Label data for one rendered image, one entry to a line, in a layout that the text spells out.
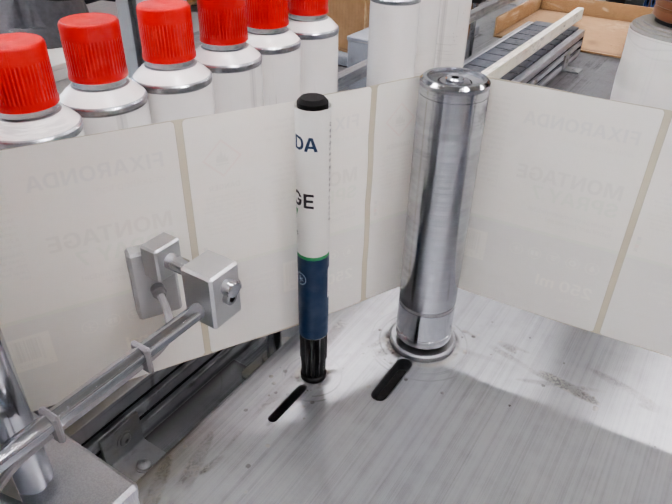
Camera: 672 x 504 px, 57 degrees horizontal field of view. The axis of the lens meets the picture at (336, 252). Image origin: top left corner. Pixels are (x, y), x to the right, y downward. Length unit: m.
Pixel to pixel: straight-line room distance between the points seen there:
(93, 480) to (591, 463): 0.26
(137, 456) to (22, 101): 0.23
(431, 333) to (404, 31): 0.35
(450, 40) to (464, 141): 0.47
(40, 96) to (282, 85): 0.20
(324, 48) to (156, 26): 0.17
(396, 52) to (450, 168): 0.33
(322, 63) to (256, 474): 0.33
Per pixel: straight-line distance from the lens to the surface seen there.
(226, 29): 0.45
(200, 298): 0.29
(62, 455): 0.31
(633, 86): 0.51
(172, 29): 0.41
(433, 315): 0.40
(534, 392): 0.43
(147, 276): 0.32
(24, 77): 0.36
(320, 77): 0.54
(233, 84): 0.45
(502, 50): 1.13
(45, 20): 0.89
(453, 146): 0.34
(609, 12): 1.65
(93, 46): 0.39
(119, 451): 0.45
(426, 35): 0.73
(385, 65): 0.67
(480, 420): 0.40
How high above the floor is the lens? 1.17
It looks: 34 degrees down
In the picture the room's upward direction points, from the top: 1 degrees clockwise
